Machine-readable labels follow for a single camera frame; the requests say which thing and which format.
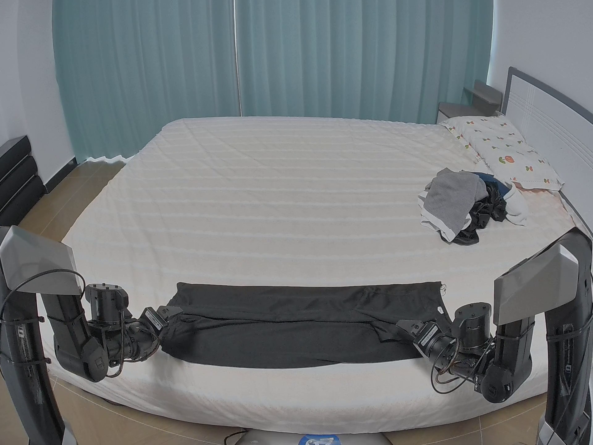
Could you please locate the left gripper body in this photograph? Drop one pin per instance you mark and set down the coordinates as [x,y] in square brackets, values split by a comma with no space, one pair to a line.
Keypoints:
[153,323]

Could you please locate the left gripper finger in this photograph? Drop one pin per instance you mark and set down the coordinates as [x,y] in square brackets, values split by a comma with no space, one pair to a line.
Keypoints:
[172,312]

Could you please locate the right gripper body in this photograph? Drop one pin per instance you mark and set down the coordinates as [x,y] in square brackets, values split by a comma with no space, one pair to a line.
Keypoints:
[427,339]

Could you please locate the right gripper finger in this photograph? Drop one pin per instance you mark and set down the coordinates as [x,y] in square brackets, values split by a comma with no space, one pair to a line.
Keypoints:
[408,328]

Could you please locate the black T-shirt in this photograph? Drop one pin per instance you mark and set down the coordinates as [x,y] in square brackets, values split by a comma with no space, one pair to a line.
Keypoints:
[301,332]

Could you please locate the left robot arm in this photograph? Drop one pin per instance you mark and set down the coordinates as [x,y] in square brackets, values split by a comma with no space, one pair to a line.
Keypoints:
[69,332]

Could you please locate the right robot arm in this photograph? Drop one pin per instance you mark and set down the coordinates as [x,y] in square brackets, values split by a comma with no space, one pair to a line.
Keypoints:
[532,318]

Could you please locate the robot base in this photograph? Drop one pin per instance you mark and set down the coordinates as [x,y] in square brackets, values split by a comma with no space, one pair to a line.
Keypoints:
[305,436]

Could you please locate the pile of clothes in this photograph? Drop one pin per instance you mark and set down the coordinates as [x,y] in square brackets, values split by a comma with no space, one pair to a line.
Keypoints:
[451,200]

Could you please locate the bed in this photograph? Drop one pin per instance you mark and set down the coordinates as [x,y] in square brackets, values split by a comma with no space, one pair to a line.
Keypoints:
[287,193]

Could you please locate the black chest of drawers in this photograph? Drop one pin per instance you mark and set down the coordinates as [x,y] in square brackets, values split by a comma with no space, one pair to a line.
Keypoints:
[16,179]

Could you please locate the white printed pillow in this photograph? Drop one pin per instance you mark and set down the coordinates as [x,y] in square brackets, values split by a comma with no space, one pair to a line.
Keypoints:
[505,149]

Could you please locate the grey bedside table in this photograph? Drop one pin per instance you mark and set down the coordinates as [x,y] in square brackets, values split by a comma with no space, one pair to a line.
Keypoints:
[463,107]

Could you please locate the blue-green curtain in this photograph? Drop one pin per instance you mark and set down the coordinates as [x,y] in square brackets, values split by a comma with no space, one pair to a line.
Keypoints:
[361,40]
[148,53]

